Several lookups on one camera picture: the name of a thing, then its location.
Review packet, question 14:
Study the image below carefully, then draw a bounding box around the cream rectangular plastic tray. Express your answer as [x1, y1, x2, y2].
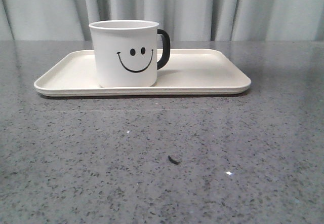
[34, 49, 251, 97]

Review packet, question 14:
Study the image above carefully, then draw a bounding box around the pale grey-green curtain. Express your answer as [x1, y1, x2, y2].
[1, 0, 323, 41]

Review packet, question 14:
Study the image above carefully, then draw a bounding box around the small dark debris scrap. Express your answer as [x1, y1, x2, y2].
[168, 155, 180, 165]

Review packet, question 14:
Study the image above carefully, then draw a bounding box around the white smiley mug black handle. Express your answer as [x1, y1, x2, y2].
[89, 20, 171, 87]

